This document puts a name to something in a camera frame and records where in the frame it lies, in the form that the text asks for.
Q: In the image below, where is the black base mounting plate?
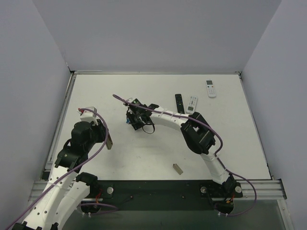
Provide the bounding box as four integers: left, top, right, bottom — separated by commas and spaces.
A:
81, 180, 243, 214

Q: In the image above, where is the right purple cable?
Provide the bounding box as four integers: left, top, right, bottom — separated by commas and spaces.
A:
112, 93, 259, 218

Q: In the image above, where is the black remote control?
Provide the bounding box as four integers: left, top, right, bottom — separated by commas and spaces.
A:
175, 94, 185, 114

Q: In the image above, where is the aluminium frame rail left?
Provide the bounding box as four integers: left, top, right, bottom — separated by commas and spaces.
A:
40, 71, 76, 181

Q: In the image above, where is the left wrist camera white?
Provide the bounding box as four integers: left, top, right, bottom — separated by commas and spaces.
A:
78, 107, 98, 126

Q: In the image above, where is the beige white remote control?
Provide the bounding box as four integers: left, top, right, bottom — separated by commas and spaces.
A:
106, 134, 113, 150

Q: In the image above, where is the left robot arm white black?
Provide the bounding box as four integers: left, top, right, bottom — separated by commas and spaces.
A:
11, 118, 112, 230

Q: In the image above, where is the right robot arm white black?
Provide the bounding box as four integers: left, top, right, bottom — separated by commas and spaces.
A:
124, 101, 243, 199

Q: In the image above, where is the beige battery cover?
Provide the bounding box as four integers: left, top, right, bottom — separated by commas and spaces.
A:
173, 163, 183, 175

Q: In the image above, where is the small white remote control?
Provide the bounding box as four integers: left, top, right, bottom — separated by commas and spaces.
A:
186, 96, 198, 114

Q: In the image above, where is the white remote with display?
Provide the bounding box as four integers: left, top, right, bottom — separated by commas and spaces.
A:
206, 80, 216, 98

